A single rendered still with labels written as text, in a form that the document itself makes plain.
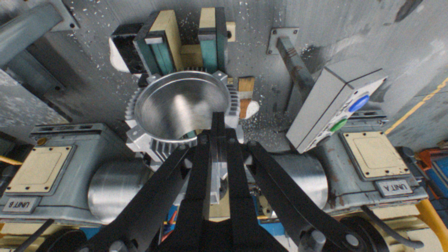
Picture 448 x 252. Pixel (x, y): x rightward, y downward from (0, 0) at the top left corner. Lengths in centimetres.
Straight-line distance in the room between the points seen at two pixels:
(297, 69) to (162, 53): 26
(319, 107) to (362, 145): 49
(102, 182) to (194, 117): 41
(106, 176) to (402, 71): 107
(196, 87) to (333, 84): 24
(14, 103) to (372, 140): 112
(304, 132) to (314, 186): 33
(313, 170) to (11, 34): 78
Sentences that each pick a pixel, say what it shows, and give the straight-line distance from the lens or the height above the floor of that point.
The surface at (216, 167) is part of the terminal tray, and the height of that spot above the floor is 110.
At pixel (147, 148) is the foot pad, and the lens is 30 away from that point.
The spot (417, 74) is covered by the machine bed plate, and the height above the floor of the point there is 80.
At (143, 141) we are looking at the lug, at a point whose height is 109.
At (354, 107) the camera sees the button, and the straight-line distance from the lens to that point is 26.
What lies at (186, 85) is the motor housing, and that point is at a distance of 35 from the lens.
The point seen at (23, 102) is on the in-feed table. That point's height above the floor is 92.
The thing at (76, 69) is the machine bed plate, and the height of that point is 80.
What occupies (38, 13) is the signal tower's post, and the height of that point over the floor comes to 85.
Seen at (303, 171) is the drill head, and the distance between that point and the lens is 60.
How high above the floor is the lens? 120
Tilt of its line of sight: 35 degrees down
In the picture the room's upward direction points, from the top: 177 degrees clockwise
